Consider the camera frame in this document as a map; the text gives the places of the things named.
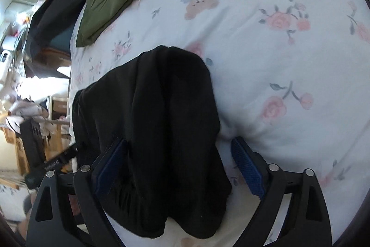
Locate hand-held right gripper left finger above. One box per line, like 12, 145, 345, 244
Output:
25, 137, 130, 247

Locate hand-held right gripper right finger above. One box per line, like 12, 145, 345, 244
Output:
231, 136, 333, 247

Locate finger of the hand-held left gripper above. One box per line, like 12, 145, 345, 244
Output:
57, 142, 80, 164

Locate black pants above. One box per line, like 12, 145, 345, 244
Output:
72, 45, 232, 239

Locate black rectangular object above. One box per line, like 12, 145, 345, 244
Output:
19, 119, 47, 171

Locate pile of light clothes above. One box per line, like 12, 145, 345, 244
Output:
7, 98, 71, 138

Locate floral bed sheet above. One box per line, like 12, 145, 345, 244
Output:
68, 0, 370, 247

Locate black garment pile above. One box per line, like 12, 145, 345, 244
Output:
25, 0, 123, 78

